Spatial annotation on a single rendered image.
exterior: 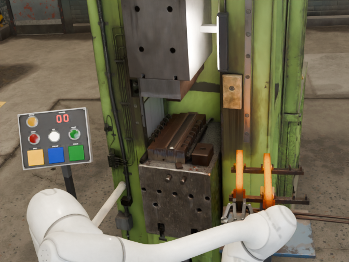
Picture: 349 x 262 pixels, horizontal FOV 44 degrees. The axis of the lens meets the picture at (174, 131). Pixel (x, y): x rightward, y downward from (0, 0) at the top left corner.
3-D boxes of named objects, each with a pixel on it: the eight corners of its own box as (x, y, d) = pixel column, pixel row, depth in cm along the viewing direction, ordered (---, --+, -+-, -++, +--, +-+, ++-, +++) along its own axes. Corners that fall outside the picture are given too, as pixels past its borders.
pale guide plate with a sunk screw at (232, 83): (241, 109, 209) (241, 76, 201) (222, 108, 212) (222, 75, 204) (241, 107, 211) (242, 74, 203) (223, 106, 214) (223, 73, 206)
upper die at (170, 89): (180, 99, 203) (179, 80, 199) (141, 96, 209) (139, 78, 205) (204, 68, 238) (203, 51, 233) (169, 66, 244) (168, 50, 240)
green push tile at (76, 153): (84, 159, 218) (83, 145, 218) (69, 161, 217) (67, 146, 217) (85, 159, 220) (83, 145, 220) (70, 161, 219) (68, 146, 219)
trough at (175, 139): (174, 151, 218) (174, 148, 217) (164, 149, 220) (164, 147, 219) (197, 114, 253) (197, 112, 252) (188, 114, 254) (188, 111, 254)
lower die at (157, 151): (185, 164, 220) (184, 149, 216) (148, 159, 226) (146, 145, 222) (206, 126, 255) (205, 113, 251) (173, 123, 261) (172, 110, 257)
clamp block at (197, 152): (208, 167, 216) (207, 155, 213) (191, 165, 219) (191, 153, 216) (214, 154, 226) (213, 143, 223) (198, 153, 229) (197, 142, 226)
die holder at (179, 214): (212, 244, 231) (210, 174, 210) (146, 232, 243) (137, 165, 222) (233, 184, 278) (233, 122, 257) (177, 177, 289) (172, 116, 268)
